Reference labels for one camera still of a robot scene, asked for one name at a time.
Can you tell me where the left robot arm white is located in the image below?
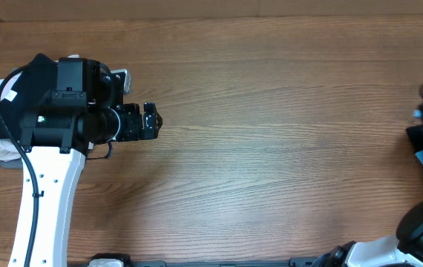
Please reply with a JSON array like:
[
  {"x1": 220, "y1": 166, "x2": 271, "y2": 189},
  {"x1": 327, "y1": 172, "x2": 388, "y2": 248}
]
[{"x1": 9, "y1": 58, "x2": 163, "y2": 266}]

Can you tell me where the black garment at right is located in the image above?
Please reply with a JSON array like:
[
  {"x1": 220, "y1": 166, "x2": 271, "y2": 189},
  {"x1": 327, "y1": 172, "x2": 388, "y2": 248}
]
[{"x1": 406, "y1": 125, "x2": 423, "y2": 166}]

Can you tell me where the folded black garment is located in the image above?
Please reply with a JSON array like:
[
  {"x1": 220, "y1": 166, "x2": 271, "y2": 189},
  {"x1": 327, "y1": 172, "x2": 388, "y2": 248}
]
[{"x1": 0, "y1": 53, "x2": 57, "y2": 140}]

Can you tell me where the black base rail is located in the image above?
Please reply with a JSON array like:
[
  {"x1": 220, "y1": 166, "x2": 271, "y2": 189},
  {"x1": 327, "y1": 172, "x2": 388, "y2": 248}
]
[{"x1": 67, "y1": 253, "x2": 316, "y2": 267}]

